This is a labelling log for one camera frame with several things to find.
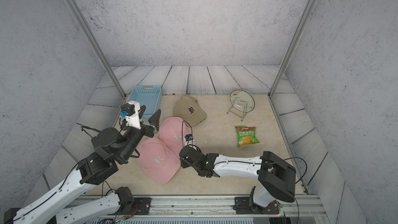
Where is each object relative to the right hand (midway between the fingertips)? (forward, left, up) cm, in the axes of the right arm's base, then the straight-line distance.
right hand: (183, 155), depth 80 cm
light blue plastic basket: (+53, +34, -10) cm, 64 cm away
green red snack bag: (+16, -36, -6) cm, 39 cm away
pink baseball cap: (+14, +8, +1) cm, 16 cm away
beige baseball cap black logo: (+34, 0, -3) cm, 34 cm away
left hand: (+4, +7, +32) cm, 33 cm away
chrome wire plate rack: (+36, -34, -6) cm, 50 cm away
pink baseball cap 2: (-2, +13, -2) cm, 13 cm away
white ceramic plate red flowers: (+38, -35, +5) cm, 52 cm away
